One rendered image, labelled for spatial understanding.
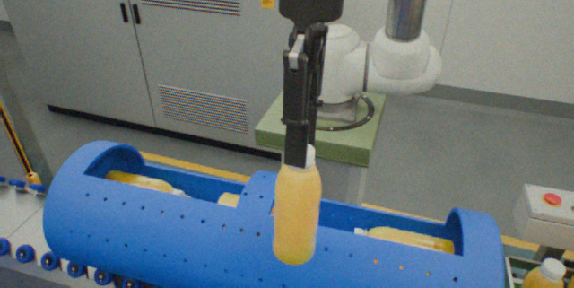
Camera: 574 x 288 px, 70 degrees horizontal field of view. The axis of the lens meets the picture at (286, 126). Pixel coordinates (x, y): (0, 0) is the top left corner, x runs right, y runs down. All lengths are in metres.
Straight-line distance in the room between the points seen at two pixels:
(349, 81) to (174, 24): 1.59
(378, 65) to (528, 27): 2.43
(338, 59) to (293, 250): 0.71
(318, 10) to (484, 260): 0.50
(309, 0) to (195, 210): 0.49
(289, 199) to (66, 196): 0.52
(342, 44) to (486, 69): 2.53
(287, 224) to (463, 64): 3.12
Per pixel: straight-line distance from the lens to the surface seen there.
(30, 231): 1.34
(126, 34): 2.89
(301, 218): 0.61
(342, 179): 1.37
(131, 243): 0.88
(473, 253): 0.78
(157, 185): 1.02
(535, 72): 3.71
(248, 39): 2.42
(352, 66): 1.23
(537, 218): 1.12
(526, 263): 1.17
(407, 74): 1.23
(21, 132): 1.70
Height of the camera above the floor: 1.78
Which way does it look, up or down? 34 degrees down
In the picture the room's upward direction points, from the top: straight up
